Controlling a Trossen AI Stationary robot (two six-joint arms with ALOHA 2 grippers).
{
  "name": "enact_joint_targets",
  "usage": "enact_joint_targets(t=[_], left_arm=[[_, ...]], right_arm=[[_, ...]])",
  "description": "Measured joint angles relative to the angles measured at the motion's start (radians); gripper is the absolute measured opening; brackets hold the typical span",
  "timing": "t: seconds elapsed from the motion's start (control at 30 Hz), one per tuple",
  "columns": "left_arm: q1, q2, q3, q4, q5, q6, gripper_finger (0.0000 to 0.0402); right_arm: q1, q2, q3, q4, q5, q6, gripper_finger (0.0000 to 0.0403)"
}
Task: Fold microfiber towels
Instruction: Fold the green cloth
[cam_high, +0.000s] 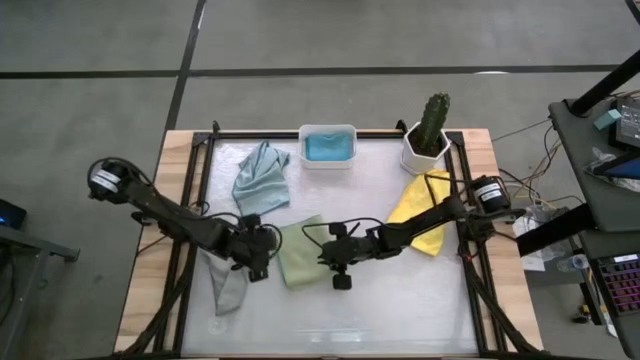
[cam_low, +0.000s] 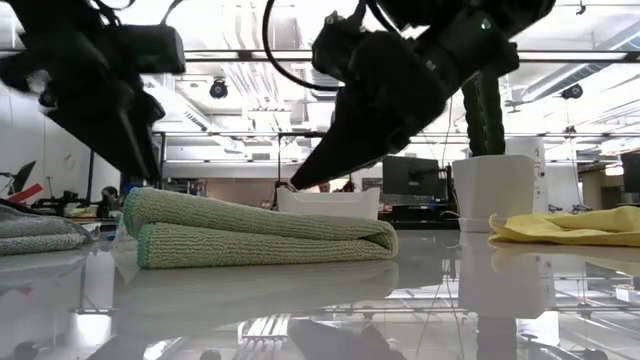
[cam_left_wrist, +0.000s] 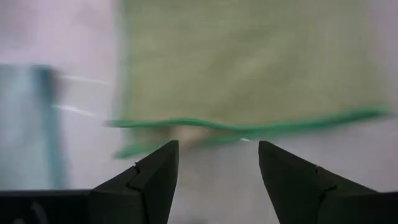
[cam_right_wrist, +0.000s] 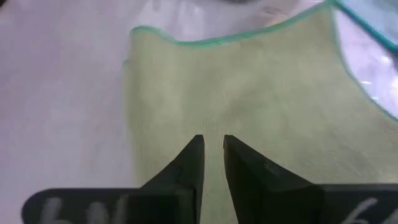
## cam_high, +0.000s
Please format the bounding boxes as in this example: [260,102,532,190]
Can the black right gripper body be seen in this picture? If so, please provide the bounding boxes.
[327,223,389,291]

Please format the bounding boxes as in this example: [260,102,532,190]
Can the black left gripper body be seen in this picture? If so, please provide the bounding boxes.
[232,214,271,283]

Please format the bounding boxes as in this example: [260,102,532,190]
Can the green microfiber towel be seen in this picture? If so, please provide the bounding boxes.
[276,214,334,290]

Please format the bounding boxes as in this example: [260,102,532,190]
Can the grey microfiber towel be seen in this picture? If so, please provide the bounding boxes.
[199,247,250,317]

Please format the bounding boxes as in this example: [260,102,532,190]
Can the light blue microfiber towel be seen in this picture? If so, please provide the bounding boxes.
[231,139,291,217]

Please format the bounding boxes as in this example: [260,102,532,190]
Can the yellow microfiber towel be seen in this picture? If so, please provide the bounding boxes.
[386,168,453,258]

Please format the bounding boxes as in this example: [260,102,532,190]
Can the white plastic bin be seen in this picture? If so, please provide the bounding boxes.
[298,123,359,170]

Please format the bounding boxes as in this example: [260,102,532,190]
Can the white hexagonal plant pot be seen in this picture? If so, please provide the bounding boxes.
[400,121,452,176]

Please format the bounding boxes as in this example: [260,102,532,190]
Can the white paper sheet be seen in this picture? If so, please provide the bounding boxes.
[512,214,554,274]

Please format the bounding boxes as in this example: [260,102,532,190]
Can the black desk leg bar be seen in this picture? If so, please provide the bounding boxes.
[514,202,597,259]

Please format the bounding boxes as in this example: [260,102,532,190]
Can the clear plastic bottle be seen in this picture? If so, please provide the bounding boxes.
[556,253,592,274]

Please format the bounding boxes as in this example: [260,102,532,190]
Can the grey metal table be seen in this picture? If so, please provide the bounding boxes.
[0,223,81,360]

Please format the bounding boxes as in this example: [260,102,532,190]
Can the grey side desk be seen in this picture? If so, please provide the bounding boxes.
[547,97,640,234]

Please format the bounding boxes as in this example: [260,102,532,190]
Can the black device with blue light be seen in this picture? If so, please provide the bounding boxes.
[0,198,28,231]

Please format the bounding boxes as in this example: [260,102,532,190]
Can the backlit keyboard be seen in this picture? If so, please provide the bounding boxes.
[594,252,640,317]

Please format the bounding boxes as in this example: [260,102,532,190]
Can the blue tablet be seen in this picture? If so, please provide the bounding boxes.
[593,151,640,181]

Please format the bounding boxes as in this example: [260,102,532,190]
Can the teal box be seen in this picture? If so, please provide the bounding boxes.
[593,108,623,132]

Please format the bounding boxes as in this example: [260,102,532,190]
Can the black pole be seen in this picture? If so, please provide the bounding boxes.
[569,48,640,117]

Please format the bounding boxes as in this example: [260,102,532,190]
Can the black electronic device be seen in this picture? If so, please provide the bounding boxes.
[614,96,640,150]

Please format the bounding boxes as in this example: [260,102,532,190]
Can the black right camera cable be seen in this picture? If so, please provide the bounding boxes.
[301,217,386,251]

